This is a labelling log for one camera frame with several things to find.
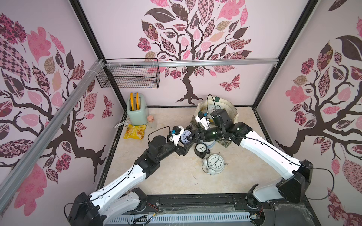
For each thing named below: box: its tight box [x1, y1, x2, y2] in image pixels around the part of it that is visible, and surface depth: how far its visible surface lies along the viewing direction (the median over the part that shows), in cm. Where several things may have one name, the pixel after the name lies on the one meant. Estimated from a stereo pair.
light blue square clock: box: [202, 139, 216, 150], surface depth 96 cm
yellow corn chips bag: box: [123, 124, 147, 140], surface depth 102 cm
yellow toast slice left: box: [129, 92, 135, 111], surface depth 99 cm
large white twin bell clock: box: [201, 153, 229, 176], surface depth 85 cm
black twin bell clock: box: [194, 142, 211, 159], surface depth 92 cm
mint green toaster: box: [126, 93, 149, 126], surface depth 102 cm
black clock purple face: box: [179, 124, 193, 145], surface depth 72 cm
